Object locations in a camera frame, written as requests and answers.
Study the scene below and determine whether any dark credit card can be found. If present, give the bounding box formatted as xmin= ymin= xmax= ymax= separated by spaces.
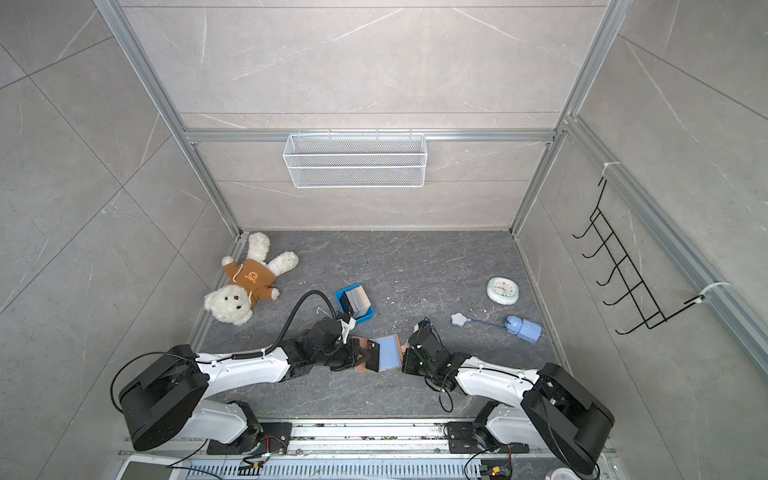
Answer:
xmin=364 ymin=339 xmax=381 ymax=372

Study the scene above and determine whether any blue card box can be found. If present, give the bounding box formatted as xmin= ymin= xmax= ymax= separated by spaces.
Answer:
xmin=335 ymin=284 xmax=375 ymax=323

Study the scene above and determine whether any black wire hook rack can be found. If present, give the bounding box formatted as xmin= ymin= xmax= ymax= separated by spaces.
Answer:
xmin=571 ymin=177 xmax=706 ymax=336

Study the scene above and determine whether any stack of credit cards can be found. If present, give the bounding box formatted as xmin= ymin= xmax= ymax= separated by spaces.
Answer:
xmin=343 ymin=285 xmax=371 ymax=319

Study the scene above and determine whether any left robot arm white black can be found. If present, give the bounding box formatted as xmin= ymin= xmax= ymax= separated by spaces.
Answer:
xmin=109 ymin=310 xmax=370 ymax=454

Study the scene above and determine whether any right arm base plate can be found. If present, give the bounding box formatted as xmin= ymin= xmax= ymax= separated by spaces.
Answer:
xmin=443 ymin=421 xmax=531 ymax=454

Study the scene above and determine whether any blue dish brush toy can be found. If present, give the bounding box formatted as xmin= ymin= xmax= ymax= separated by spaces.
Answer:
xmin=450 ymin=313 xmax=543 ymax=344

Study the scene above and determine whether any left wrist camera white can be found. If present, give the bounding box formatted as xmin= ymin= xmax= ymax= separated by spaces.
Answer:
xmin=339 ymin=316 xmax=356 ymax=345

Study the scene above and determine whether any white teddy bear brown shirt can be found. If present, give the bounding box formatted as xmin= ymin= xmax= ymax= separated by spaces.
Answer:
xmin=203 ymin=232 xmax=299 ymax=326

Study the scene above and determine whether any white tablet device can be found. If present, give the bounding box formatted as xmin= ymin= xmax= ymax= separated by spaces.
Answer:
xmin=115 ymin=454 xmax=182 ymax=480

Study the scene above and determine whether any white round clock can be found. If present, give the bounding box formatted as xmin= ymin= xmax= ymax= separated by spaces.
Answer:
xmin=486 ymin=277 xmax=520 ymax=306

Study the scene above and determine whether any pink white round object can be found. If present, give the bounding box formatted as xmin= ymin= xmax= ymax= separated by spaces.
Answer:
xmin=545 ymin=467 xmax=581 ymax=480

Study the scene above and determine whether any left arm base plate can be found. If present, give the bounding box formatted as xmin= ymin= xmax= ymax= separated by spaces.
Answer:
xmin=206 ymin=422 xmax=293 ymax=456

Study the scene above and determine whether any white wire mesh basket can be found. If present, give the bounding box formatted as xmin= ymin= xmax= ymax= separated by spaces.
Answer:
xmin=283 ymin=133 xmax=428 ymax=189

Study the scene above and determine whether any aluminium rail front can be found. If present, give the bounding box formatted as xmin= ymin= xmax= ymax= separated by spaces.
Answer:
xmin=116 ymin=417 xmax=619 ymax=480

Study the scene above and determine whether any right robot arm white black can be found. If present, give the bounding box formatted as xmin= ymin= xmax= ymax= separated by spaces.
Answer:
xmin=402 ymin=319 xmax=615 ymax=479

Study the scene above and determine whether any tan leather card holder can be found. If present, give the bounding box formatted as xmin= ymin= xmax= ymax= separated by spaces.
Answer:
xmin=354 ymin=335 xmax=403 ymax=373

